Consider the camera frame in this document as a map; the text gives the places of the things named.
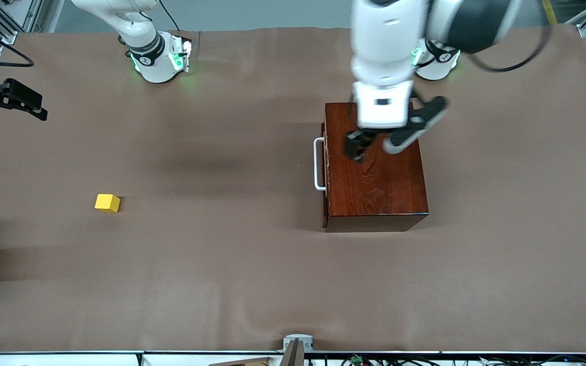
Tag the yellow floor tape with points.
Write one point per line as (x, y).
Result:
(550, 12)

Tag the white table edge rail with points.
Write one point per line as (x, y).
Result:
(69, 358)

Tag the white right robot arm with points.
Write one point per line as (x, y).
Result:
(150, 56)

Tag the light wood drawer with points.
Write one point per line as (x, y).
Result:
(317, 168)

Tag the dark red-brown wooden cabinet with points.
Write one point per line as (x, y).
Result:
(374, 188)

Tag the brown table mat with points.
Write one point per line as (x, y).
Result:
(171, 279)

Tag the light wooden plank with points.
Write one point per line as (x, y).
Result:
(244, 362)

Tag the yellow cube block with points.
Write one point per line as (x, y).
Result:
(106, 203)

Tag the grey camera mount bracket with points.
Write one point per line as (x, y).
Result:
(297, 343)

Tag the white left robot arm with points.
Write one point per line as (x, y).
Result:
(389, 30)

